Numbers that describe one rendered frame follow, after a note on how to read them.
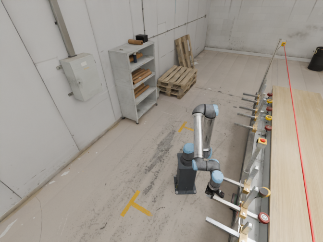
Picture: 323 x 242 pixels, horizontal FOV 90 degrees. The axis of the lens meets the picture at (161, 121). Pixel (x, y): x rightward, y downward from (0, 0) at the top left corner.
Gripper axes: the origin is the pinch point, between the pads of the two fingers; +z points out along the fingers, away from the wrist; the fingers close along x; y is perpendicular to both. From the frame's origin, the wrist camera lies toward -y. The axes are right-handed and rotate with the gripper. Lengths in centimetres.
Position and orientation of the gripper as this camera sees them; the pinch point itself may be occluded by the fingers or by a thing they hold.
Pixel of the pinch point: (211, 197)
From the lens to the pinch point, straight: 174.5
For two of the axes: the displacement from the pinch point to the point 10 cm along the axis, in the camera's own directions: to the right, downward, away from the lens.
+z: 0.0, 7.7, 6.4
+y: -8.8, -3.1, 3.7
